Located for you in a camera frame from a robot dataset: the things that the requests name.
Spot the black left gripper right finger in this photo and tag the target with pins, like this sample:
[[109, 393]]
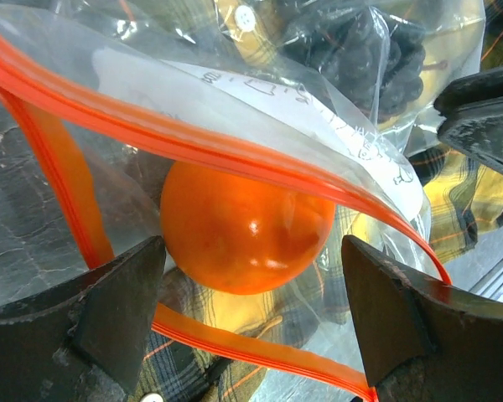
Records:
[[419, 338]]

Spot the dark fake grape bunch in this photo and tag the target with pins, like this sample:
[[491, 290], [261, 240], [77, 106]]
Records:
[[372, 57]]

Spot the yellow plaid shirt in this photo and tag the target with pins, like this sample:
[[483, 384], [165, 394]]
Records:
[[466, 199]]

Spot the orange fake tangerine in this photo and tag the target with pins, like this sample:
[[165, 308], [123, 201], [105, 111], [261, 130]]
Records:
[[238, 235]]

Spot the clear zip top bag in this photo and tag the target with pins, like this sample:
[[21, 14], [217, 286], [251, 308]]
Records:
[[105, 96]]

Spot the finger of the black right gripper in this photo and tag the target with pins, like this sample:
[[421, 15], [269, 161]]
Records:
[[472, 112]]

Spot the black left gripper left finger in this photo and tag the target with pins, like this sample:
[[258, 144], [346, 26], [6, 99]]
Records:
[[84, 339]]

